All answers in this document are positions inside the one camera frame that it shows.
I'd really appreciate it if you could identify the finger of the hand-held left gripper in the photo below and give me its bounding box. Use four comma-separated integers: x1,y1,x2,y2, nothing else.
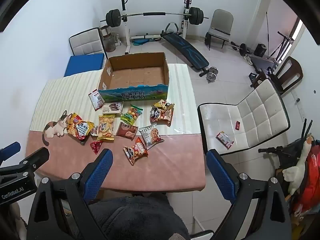
0,147,50,178
0,142,21,167

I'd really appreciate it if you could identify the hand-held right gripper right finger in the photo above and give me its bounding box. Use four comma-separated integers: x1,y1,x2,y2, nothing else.
206,149,293,240

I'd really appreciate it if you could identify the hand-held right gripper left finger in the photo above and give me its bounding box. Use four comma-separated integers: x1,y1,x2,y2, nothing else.
27,149,113,240

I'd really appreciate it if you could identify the small red triangular packet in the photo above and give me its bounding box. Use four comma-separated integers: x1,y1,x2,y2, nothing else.
90,140,103,155

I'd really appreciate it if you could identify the yellow round biscuit bag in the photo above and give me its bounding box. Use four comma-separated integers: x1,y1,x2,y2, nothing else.
96,114,116,141

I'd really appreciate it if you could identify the yellow orange noodle snack bag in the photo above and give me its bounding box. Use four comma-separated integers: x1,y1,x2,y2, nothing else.
65,113,95,145

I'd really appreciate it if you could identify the green white snack packet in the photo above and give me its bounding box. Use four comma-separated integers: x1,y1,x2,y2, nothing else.
115,122,139,140

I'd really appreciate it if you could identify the white chocolate chip cookie packet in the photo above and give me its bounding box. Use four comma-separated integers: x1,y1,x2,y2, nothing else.
139,123,165,150

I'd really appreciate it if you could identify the green candy ball bag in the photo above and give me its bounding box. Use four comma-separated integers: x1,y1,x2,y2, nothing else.
120,104,143,125

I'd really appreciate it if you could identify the cardboard box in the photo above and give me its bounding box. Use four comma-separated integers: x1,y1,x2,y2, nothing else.
98,52,169,102

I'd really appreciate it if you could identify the red white stick packet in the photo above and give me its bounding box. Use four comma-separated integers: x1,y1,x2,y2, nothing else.
216,131,235,150
88,89,105,111

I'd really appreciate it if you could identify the orange panda cookie packet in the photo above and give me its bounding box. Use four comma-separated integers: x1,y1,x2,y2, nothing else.
123,137,148,166

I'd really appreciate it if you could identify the person's grey fleece clothing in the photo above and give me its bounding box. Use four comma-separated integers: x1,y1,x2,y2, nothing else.
87,194,191,240

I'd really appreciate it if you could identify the white padded chair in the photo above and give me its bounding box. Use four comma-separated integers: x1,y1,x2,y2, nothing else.
69,27,108,56
197,79,291,155

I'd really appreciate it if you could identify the black scooter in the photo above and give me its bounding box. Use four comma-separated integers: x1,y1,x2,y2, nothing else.
258,119,313,170

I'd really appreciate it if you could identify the white chocolate wafer packet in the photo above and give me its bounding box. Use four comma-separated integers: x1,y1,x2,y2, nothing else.
102,102,124,115

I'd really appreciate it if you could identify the white plush goose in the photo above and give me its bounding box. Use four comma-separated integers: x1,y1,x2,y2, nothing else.
282,134,314,197

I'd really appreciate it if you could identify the red panda cookie packet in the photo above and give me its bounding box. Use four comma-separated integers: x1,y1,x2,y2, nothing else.
149,107,174,127

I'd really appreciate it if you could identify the yellow cartoon mouse packet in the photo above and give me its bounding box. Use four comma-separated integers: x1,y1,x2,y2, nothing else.
153,99,175,111

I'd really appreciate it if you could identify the red orange bag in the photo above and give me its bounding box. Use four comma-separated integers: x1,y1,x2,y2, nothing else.
291,146,320,214

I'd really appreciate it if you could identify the chrome dumbbell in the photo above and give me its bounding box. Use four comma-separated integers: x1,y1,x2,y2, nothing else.
205,66,219,83

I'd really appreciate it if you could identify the blue seat cushion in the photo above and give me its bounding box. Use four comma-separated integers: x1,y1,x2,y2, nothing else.
64,53,105,77

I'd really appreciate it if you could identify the grey exercise machine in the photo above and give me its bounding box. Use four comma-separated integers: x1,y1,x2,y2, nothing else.
250,31,295,74

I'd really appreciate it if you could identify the dark wooden chair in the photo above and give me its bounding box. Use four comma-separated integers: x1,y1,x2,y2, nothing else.
252,56,304,96

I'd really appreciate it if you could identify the short barbell with black plates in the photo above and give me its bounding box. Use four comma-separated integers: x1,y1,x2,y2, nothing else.
200,32,251,57

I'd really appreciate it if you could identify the black sit-up bench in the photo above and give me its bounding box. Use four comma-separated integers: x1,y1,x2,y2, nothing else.
160,22,210,71

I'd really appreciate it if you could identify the black box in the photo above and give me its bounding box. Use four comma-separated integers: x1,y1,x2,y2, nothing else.
254,43,267,57

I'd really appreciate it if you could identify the brown jar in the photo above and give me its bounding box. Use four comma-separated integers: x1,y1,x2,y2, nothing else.
101,26,121,53

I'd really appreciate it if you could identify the teal exercise mat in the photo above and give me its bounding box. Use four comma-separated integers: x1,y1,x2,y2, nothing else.
132,39,162,46

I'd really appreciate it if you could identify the white barbell rack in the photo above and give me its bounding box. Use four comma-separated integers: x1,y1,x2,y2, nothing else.
119,0,193,55

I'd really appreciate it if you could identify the grey chair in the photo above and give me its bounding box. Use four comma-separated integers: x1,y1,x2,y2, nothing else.
207,9,234,50

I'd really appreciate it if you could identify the thin black pole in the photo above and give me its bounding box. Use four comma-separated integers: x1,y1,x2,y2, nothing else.
265,11,270,59

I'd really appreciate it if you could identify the window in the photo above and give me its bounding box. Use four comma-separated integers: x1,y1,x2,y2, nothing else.
291,19,303,46

